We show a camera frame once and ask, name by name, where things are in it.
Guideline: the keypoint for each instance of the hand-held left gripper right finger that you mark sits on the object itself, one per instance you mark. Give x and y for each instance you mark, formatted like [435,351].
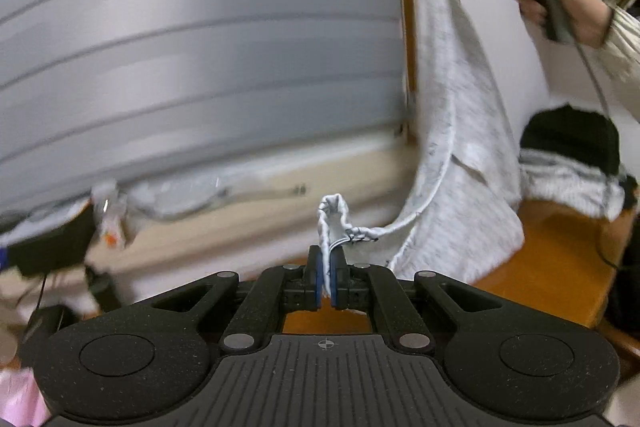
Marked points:
[337,289]

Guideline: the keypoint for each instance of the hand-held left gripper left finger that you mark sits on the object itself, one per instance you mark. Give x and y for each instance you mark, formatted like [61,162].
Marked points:
[315,287]

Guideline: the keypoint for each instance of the white patterned pajama pants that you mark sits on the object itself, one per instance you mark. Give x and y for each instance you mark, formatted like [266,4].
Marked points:
[450,107]

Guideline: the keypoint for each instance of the person's right forearm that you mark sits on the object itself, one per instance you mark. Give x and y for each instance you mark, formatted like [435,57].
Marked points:
[625,42]

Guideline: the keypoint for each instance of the person's right hand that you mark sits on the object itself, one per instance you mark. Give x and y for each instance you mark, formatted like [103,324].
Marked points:
[580,7]

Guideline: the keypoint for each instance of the beige windowsill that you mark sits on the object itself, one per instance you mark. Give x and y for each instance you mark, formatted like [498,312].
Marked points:
[250,227]

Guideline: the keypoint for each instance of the clear plastic sheet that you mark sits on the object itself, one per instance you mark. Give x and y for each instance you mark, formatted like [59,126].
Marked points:
[200,194]

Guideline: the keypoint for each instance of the white orange packet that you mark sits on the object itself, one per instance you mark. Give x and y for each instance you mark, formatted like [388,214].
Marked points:
[110,217]

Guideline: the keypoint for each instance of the white fuzzy garment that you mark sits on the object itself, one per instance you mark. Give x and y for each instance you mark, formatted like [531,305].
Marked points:
[565,187]

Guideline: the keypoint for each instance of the black pouch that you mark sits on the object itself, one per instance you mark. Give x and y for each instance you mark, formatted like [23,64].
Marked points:
[47,327]

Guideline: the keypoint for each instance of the black box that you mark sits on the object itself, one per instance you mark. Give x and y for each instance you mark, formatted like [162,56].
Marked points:
[45,247]

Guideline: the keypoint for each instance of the grey window blind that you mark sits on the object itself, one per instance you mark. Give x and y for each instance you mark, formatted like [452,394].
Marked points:
[200,32]

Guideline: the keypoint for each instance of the pink cloth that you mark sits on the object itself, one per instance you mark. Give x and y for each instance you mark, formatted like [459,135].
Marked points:
[20,402]

